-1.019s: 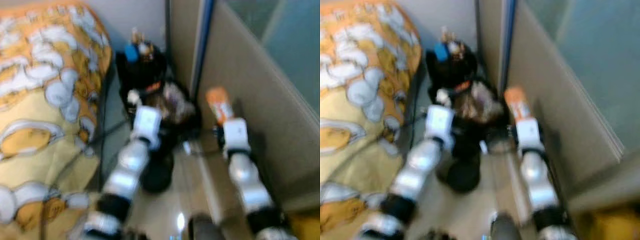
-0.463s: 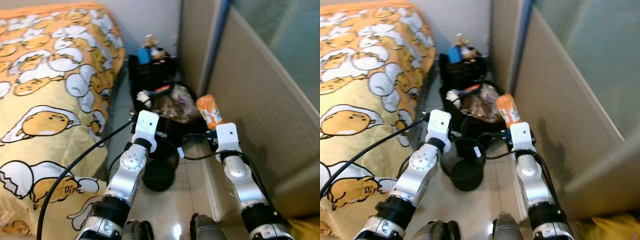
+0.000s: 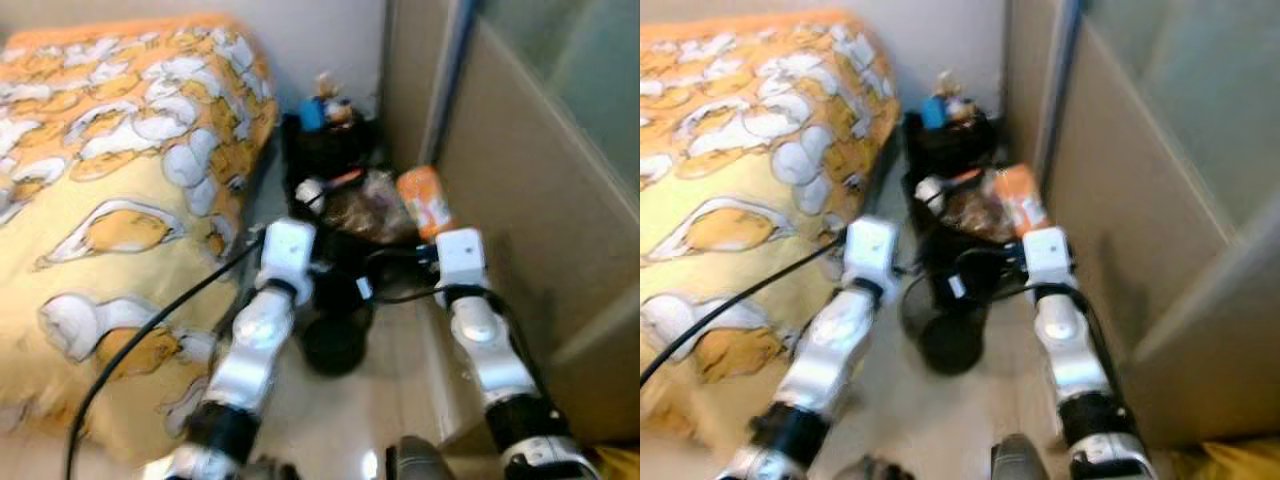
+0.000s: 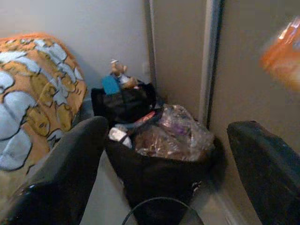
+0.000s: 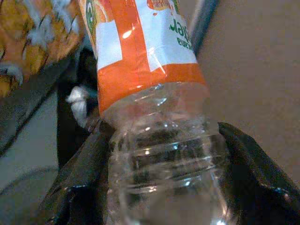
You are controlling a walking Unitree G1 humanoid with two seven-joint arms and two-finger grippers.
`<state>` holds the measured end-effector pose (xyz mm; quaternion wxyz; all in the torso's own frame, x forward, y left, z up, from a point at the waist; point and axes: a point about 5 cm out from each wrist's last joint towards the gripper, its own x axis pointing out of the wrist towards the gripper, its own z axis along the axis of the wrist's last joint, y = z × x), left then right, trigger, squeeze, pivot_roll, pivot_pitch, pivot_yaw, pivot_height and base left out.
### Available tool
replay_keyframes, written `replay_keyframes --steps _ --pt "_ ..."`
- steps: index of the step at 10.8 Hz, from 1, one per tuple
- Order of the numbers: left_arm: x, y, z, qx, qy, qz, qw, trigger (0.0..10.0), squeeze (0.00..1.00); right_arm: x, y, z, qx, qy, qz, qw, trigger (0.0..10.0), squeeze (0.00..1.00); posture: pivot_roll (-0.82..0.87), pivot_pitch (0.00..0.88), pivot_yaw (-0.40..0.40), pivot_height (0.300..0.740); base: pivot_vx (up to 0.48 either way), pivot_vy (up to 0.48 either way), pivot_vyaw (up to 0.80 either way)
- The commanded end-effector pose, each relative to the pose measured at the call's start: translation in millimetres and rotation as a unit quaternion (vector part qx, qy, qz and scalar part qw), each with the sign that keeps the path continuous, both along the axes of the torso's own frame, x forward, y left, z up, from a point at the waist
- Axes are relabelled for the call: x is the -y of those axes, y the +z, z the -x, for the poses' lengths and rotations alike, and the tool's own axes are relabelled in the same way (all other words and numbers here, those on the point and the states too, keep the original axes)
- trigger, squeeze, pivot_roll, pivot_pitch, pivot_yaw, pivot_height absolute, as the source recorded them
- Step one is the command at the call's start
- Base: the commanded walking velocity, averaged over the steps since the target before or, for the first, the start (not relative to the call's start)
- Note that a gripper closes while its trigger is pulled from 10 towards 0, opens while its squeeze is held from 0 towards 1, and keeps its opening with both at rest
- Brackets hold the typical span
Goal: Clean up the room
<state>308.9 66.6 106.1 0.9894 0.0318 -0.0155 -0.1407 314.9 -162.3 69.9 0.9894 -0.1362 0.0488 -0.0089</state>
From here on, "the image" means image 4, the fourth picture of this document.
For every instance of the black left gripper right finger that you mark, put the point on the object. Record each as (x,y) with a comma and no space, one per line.
(272,178)

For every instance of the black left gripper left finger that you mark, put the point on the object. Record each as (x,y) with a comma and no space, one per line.
(58,182)

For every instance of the yellow egg print blanket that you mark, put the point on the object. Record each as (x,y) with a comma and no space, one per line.
(35,93)

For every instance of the white crumpled paper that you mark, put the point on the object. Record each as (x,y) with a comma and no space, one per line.
(118,136)

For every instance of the black backpack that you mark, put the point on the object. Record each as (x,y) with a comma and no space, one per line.
(122,105)

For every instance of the clear crumpled plastic bag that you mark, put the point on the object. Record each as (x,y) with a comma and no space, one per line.
(178,136)

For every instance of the red packet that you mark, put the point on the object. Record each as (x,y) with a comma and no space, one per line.
(146,117)

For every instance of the blue case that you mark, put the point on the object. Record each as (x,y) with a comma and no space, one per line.
(111,85)

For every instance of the brown teddy bear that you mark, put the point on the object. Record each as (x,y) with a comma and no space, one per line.
(119,69)

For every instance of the brown wardrobe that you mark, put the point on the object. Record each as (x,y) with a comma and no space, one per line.
(182,58)

